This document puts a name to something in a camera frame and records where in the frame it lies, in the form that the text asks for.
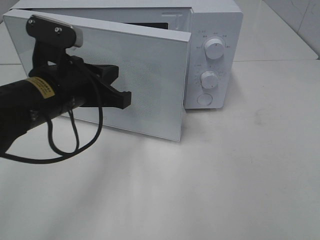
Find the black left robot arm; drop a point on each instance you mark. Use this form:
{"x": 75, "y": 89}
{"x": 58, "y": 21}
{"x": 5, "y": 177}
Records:
{"x": 49, "y": 92}

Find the white microwave knob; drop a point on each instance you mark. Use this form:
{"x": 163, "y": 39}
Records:
{"x": 214, "y": 48}
{"x": 209, "y": 80}

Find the upper white microwave knob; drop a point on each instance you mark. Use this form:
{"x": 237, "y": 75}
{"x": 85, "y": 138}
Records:
{"x": 214, "y": 48}

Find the white microwave oven body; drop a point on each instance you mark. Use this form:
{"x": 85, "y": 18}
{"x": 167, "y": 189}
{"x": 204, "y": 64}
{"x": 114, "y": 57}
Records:
{"x": 203, "y": 19}

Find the lower white microwave knob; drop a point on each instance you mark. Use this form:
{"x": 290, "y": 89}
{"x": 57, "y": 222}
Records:
{"x": 209, "y": 80}

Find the white microwave door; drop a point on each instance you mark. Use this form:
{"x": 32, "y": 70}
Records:
{"x": 153, "y": 65}

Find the round white door release button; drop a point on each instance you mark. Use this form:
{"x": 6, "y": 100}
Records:
{"x": 205, "y": 99}

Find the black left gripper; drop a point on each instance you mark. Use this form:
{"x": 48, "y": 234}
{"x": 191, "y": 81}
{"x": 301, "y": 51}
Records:
{"x": 79, "y": 84}

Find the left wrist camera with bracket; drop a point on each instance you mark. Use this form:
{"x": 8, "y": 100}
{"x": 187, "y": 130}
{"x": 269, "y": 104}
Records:
{"x": 52, "y": 38}

